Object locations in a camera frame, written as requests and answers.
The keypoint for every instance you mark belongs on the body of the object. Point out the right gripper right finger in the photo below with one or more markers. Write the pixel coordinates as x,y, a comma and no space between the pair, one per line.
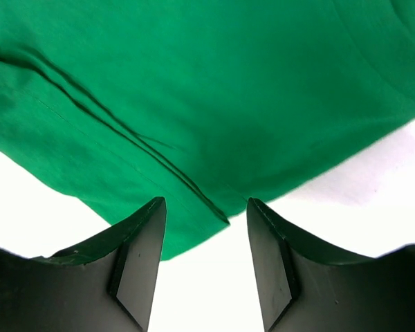
305,283

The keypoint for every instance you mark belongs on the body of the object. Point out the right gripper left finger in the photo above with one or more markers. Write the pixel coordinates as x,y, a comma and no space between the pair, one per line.
104,283

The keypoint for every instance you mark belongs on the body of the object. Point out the green t shirt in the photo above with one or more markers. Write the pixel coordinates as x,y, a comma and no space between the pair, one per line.
206,103

